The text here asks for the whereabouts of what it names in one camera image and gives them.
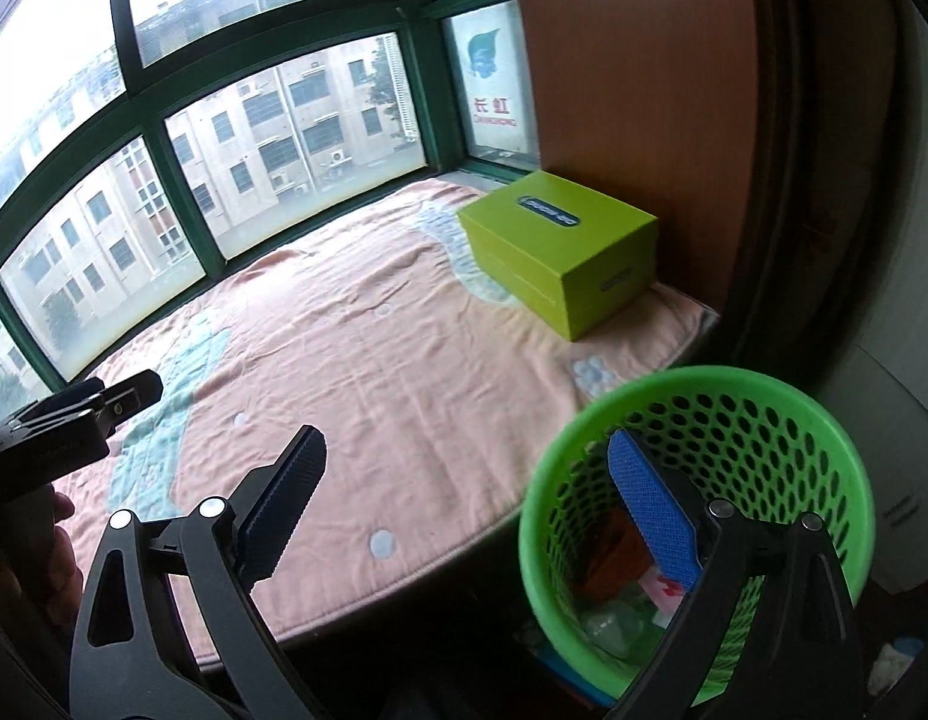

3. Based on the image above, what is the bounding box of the green window frame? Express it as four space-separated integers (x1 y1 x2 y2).
0 0 544 406

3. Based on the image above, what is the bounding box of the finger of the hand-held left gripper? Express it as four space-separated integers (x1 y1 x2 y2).
14 381 105 423
89 371 165 438

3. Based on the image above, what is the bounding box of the green cardboard box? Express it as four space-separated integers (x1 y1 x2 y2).
456 169 658 342

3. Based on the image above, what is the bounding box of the white wardrobe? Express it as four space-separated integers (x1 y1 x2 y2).
813 0 928 593

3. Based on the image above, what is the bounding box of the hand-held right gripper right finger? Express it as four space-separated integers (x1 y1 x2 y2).
608 429 866 720

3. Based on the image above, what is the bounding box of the clear plastic tray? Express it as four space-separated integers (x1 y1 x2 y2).
584 600 660 653

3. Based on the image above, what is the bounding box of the green mesh basket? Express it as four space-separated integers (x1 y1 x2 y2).
518 365 876 710

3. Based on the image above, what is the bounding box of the floral cloth bundle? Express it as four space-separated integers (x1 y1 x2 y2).
867 636 928 700

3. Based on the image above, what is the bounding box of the apartment building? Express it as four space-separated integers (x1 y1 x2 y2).
0 34 405 383

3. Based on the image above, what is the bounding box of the person's left hand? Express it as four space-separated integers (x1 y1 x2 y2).
0 493 82 623

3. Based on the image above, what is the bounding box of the brown wooden cabinet side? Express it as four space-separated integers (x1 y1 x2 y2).
509 0 761 316

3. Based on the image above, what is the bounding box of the white louvered panel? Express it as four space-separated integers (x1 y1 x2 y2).
385 34 424 143

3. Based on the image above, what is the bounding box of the dark brown curtain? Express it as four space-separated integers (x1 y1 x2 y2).
738 0 928 421

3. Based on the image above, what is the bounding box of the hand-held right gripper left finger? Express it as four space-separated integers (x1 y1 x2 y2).
70 426 328 720

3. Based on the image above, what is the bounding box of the pink printed blanket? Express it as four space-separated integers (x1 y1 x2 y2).
51 176 716 650

